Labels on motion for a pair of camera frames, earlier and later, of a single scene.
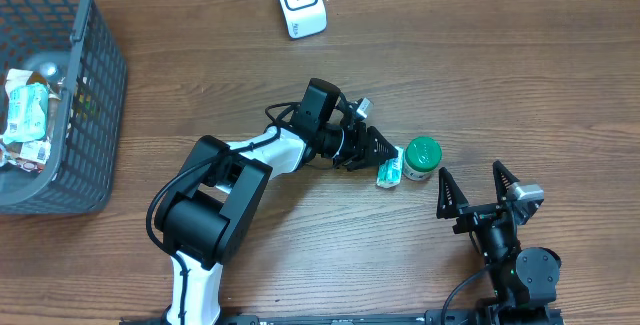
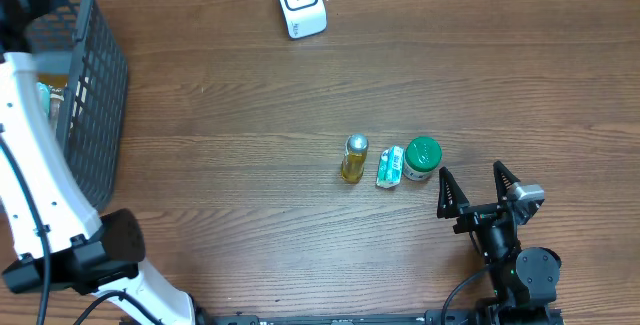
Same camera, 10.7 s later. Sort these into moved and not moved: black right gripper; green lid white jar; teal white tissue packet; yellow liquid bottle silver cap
Moved: yellow liquid bottle silver cap
Not moved: black right gripper; green lid white jar; teal white tissue packet
